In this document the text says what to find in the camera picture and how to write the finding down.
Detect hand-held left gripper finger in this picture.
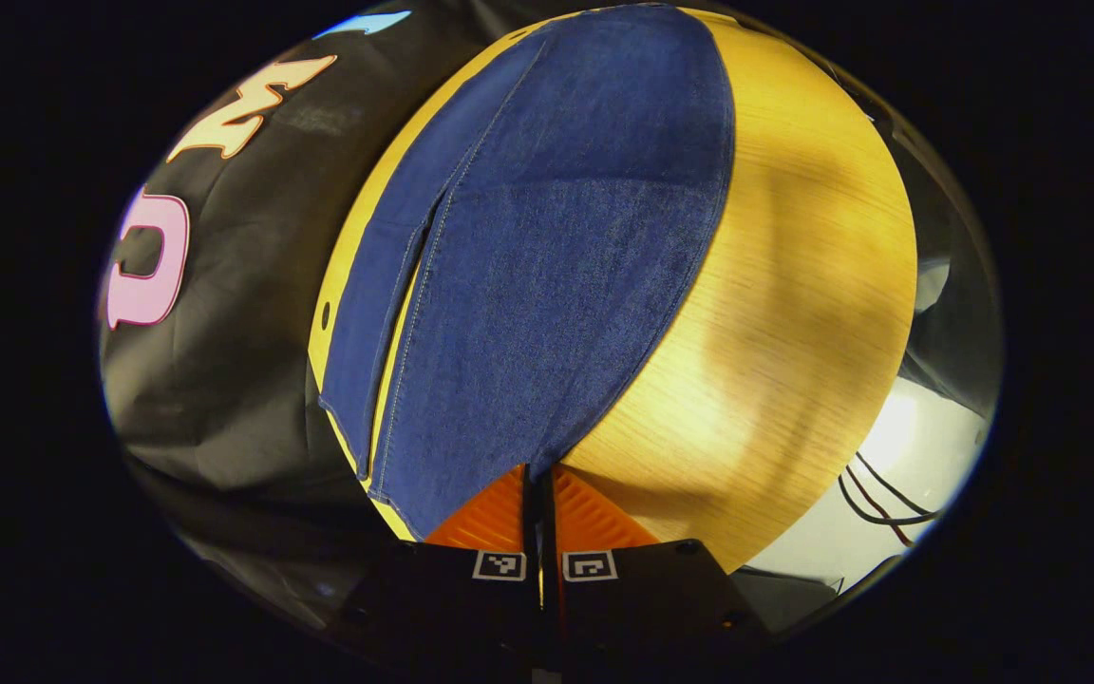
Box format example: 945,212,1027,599
542,464,768,668
338,464,542,666

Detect blue denim jeans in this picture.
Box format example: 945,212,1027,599
317,3,737,542

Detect black backdrop cloth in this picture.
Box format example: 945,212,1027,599
96,0,548,628

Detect red cable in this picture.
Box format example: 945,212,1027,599
844,464,916,550

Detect black cable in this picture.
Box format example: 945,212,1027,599
837,451,942,528

